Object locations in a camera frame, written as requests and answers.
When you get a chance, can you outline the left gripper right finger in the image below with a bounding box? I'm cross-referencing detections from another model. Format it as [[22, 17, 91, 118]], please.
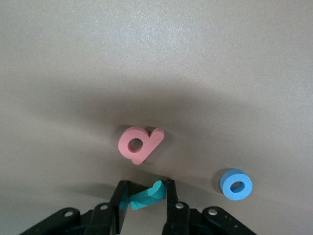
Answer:
[[162, 179, 194, 235]]

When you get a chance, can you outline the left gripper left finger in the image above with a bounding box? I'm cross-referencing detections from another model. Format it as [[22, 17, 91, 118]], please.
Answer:
[[84, 180, 130, 235]]

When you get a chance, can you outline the teal foam letter l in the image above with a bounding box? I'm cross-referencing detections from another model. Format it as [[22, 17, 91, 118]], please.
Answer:
[[127, 180, 167, 211]]

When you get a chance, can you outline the blue foam letter o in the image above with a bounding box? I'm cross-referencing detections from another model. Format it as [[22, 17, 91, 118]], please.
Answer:
[[219, 168, 253, 202]]

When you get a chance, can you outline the pink foam letter p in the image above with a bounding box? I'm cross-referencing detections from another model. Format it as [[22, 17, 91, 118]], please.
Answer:
[[118, 126, 165, 165]]

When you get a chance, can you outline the brown table cover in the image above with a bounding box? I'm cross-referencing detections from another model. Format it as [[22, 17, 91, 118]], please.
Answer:
[[0, 0, 313, 235]]

